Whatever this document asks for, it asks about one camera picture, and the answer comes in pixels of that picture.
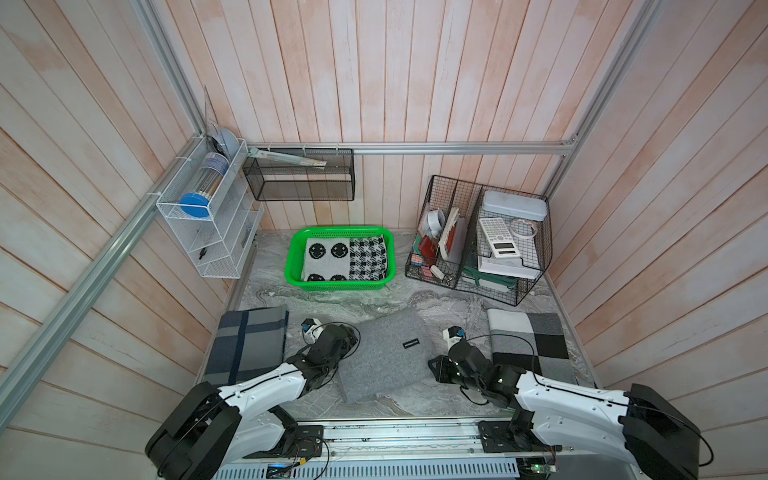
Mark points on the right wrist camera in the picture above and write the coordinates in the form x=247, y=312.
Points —
x=453, y=335

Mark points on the black wire desk organizer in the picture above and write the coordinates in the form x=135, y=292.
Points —
x=462, y=239

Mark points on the white flat box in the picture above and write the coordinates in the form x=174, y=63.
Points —
x=526, y=266

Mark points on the black mesh wall basket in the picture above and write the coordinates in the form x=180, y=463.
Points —
x=335, y=182

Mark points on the plain grey scarf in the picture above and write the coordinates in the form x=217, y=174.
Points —
x=393, y=353

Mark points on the grey round disc on shelf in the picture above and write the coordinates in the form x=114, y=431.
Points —
x=224, y=142

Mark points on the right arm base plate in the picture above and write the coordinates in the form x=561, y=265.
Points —
x=504, y=437

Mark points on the roll of clear tape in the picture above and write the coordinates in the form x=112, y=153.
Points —
x=523, y=229

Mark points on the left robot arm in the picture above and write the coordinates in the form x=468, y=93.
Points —
x=214, y=426

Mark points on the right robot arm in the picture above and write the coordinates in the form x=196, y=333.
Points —
x=638, y=426

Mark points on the red notebook in organizer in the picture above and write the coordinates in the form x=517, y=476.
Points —
x=428, y=250

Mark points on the white plastic lidded container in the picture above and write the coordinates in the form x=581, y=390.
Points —
x=514, y=205

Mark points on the black white grey checked scarf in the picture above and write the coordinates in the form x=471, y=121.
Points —
x=533, y=341

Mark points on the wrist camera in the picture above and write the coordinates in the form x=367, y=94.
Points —
x=311, y=329
x=453, y=335

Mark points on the white smiley checkered scarf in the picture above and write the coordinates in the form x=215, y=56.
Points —
x=345, y=259

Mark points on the white calculator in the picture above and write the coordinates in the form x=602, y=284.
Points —
x=499, y=238

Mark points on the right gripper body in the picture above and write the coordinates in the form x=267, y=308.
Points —
x=447, y=372

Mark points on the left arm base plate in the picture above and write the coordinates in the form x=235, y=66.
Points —
x=302, y=441

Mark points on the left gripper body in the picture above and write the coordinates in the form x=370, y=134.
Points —
x=347, y=345

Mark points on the grey blue plaid scarf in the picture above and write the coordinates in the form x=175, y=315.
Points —
x=247, y=344

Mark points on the aluminium front rail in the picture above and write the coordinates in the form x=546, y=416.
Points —
x=423, y=449

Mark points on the white tape roll in organizer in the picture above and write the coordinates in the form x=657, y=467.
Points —
x=432, y=223

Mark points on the green plastic basket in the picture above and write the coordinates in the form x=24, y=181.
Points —
x=295, y=259

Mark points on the white ruler on mesh basket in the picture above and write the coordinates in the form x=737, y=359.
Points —
x=272, y=158

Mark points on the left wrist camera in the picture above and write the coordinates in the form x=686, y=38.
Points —
x=311, y=329

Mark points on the white wire wall shelf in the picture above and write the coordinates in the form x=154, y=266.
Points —
x=210, y=208

